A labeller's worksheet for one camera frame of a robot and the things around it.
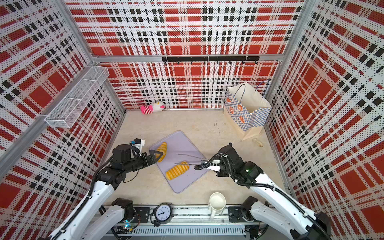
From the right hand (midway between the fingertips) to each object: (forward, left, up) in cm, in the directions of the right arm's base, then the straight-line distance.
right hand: (217, 161), depth 76 cm
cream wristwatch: (+20, -31, -14) cm, 39 cm away
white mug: (-16, 0, -15) cm, 22 cm away
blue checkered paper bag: (+27, -19, +10) cm, 34 cm away
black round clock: (-22, +28, -13) cm, 37 cm away
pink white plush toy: (+50, +45, -9) cm, 68 cm away
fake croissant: (+15, +33, -12) cm, 38 cm away
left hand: (+1, +31, 0) cm, 31 cm away
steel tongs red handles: (+5, +18, -2) cm, 19 cm away
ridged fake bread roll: (0, +22, -13) cm, 26 cm away
